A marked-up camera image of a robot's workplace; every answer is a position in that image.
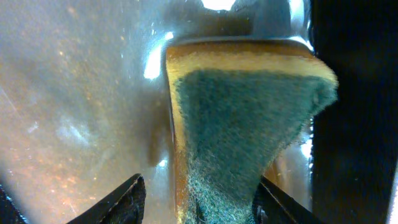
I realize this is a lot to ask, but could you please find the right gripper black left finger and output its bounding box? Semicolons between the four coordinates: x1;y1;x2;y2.
68;174;146;224

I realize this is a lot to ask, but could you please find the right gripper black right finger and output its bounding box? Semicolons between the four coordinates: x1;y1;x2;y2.
252;176;323;224

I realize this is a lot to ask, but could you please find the green and yellow sponge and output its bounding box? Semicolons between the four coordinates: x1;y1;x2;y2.
165;40;338;223

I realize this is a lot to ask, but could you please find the black water tray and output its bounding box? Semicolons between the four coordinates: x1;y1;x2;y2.
1;0;397;223

